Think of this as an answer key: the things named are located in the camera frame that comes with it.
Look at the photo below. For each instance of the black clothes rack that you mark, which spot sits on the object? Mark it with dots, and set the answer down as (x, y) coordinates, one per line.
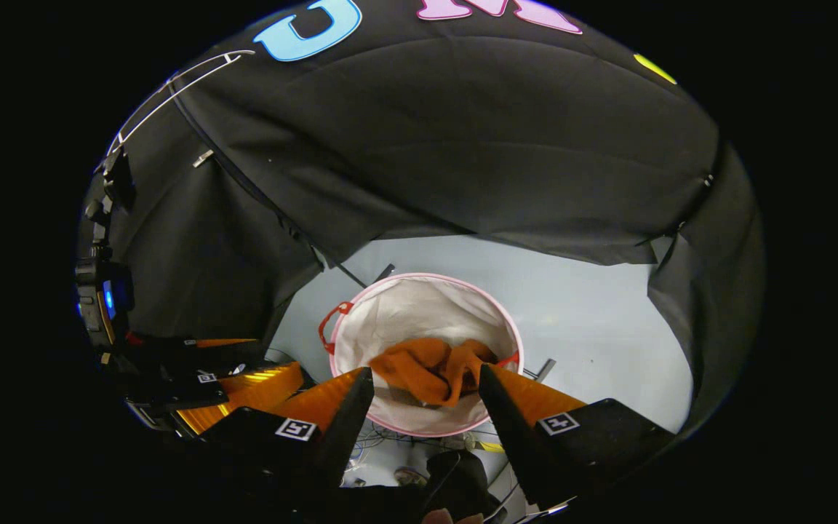
(294, 231)

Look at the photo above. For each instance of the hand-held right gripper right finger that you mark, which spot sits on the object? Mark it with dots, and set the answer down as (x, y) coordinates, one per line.
(513, 444)

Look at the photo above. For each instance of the silver clip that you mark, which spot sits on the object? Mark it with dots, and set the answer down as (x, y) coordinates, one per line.
(203, 157)

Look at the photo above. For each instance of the white clothes hanger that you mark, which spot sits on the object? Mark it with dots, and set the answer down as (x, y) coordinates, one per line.
(238, 54)

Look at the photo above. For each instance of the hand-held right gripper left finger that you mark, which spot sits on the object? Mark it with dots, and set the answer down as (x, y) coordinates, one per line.
(335, 444)

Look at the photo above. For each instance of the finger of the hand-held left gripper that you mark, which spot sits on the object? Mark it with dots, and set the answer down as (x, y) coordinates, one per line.
(172, 393)
(172, 351)

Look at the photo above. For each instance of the black backdrop cloth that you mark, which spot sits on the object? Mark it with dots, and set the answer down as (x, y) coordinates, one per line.
(499, 145)

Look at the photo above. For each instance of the white pink-rimmed laundry hamper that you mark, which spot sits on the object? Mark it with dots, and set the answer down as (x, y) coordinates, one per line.
(419, 313)

